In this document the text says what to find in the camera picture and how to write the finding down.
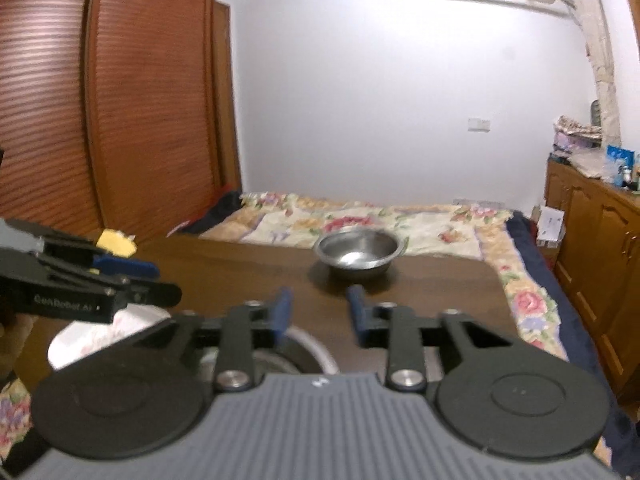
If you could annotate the navy and red cloth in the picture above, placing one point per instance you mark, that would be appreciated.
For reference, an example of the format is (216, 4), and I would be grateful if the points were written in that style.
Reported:
(215, 210)

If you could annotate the stainless steel bowl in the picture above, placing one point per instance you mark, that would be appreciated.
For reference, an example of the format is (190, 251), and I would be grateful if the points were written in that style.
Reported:
(359, 252)
(300, 352)

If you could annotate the floral blanket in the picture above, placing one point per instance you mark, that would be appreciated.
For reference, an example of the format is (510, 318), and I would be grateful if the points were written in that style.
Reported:
(400, 225)

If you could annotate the blue box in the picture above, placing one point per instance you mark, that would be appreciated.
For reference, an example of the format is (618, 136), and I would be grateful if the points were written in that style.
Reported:
(620, 162)

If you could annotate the wooden louvered wardrobe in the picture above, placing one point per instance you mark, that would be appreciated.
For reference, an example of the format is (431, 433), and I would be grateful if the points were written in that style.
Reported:
(100, 100)

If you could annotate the yellow plush toy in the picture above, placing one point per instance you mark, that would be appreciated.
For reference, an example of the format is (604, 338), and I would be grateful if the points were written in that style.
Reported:
(117, 242)

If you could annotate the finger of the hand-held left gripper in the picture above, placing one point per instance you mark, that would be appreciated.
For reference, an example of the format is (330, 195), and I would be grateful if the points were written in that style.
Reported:
(155, 294)
(127, 266)

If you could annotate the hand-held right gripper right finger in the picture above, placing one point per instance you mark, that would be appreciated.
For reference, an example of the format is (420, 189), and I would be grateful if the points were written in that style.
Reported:
(356, 310)

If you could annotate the wooden cabinet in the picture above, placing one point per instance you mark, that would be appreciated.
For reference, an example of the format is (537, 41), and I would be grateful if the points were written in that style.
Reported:
(600, 260)

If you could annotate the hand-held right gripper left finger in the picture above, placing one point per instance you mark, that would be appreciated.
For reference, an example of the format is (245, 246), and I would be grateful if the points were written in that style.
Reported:
(281, 312)

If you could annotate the wooden door frame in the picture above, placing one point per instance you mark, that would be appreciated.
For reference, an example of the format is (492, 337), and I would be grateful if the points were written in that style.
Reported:
(631, 0)

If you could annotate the white box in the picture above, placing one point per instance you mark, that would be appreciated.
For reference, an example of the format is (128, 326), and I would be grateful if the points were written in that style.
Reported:
(551, 227)

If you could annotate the wrapped air conditioner pipe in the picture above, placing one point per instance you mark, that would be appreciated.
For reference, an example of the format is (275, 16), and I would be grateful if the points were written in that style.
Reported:
(600, 45)

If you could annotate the white floral square plate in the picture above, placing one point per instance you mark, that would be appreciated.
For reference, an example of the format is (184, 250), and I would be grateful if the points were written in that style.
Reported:
(100, 337)

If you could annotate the white wall switch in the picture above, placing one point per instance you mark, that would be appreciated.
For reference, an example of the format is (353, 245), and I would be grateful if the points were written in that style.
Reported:
(479, 124)

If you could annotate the navy blue bed sheet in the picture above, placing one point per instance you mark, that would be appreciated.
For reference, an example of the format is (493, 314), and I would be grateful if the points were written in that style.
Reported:
(550, 290)

